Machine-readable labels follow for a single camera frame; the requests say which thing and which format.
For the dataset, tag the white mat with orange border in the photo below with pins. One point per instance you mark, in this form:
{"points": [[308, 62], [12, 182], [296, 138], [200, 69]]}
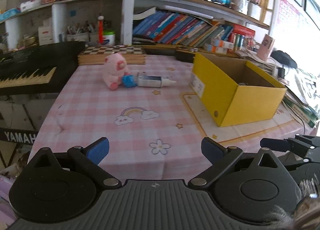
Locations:
{"points": [[250, 126]]}

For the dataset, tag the pile of books and papers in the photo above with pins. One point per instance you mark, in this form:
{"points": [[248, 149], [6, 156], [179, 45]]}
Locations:
{"points": [[303, 85]]}

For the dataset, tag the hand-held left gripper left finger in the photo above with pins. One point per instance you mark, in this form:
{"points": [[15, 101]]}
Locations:
{"points": [[97, 149]]}

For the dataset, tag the white squeeze tube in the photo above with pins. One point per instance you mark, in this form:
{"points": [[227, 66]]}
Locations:
{"points": [[150, 80]]}

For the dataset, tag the green book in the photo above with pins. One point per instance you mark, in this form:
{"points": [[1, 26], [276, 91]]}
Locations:
{"points": [[300, 111]]}

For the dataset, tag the white pen holder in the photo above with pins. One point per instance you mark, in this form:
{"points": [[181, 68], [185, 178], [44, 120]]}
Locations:
{"points": [[77, 36]]}

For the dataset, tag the white tissue pack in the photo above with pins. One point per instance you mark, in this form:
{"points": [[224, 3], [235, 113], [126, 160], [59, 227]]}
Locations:
{"points": [[30, 5]]}

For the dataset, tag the row of colourful books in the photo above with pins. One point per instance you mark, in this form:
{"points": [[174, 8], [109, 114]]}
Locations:
{"points": [[180, 29]]}

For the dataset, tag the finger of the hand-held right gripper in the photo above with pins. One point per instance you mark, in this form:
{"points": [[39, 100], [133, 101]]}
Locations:
{"points": [[273, 144], [310, 141]]}

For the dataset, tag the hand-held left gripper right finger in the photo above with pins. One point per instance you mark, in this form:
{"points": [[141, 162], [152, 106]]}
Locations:
{"points": [[212, 150]]}

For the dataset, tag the white light bar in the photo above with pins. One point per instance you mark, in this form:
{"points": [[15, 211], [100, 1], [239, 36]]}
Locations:
{"points": [[187, 11]]}

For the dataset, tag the black electronic keyboard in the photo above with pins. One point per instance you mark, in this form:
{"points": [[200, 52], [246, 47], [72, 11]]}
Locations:
{"points": [[30, 57]]}

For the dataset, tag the orange white small box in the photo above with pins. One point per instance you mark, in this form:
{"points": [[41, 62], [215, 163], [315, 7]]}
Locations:
{"points": [[216, 49], [222, 43]]}

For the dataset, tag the wooden chessboard box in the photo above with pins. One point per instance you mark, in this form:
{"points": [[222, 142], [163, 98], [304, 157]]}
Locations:
{"points": [[112, 55]]}

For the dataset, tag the red thick book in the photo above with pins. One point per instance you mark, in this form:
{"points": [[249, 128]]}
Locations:
{"points": [[243, 34]]}

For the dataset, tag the black stapler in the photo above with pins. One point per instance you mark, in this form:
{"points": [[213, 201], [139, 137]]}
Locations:
{"points": [[143, 42]]}

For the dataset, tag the green lidded white jar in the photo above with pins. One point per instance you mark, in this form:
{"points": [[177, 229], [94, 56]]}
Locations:
{"points": [[109, 38]]}

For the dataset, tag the pink plush toy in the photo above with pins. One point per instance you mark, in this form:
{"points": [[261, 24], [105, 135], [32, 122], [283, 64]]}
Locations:
{"points": [[113, 70]]}

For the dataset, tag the wall poster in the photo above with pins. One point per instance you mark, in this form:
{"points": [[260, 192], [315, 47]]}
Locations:
{"points": [[293, 12]]}

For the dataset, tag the black cloth pouch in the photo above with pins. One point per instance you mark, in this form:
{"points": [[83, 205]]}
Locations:
{"points": [[285, 59]]}

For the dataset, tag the pink checked cloth desktop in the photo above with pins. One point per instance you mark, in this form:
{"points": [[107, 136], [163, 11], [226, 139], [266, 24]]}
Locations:
{"points": [[100, 110]]}

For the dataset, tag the yellow cardboard box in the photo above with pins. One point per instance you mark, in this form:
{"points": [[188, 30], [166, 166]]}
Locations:
{"points": [[250, 105]]}

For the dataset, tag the white box with red label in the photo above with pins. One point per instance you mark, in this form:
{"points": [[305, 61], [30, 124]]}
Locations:
{"points": [[45, 35]]}

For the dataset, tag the red bottle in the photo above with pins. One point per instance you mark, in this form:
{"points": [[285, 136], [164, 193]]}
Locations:
{"points": [[100, 31]]}

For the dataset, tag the black power adapter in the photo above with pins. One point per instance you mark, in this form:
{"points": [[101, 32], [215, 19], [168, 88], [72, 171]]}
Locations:
{"points": [[281, 72]]}

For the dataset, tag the white bookshelf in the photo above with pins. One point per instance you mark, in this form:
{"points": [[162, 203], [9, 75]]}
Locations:
{"points": [[128, 15]]}

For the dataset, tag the stack of loose papers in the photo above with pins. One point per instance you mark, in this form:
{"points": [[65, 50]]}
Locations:
{"points": [[250, 57]]}

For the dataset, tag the white storage container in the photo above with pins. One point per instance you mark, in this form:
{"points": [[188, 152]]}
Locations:
{"points": [[254, 11]]}

